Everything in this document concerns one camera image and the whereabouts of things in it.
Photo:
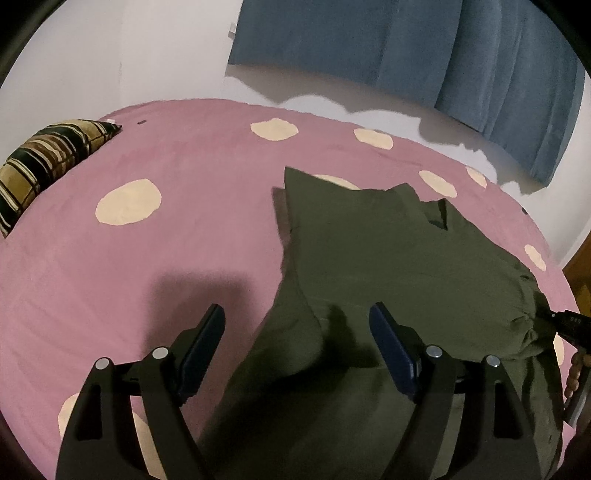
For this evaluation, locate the blue curtain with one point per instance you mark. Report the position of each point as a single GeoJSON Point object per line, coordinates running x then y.
{"type": "Point", "coordinates": [415, 41]}

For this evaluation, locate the wooden door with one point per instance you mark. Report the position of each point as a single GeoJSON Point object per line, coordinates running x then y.
{"type": "Point", "coordinates": [579, 281]}

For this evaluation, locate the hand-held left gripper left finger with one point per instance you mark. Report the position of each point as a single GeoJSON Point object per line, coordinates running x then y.
{"type": "Point", "coordinates": [203, 344]}

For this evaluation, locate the pink dotted blanket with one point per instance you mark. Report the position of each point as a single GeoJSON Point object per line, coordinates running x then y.
{"type": "Point", "coordinates": [184, 249]}

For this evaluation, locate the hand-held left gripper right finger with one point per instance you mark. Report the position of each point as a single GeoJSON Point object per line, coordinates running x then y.
{"type": "Point", "coordinates": [390, 344]}

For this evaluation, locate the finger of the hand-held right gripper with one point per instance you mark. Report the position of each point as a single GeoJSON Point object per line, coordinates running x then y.
{"type": "Point", "coordinates": [561, 322]}

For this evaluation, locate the olive green shirt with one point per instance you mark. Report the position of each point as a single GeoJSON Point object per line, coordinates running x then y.
{"type": "Point", "coordinates": [369, 258]}

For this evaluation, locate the striped brown pillow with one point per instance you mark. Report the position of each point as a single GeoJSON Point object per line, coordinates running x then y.
{"type": "Point", "coordinates": [41, 161]}

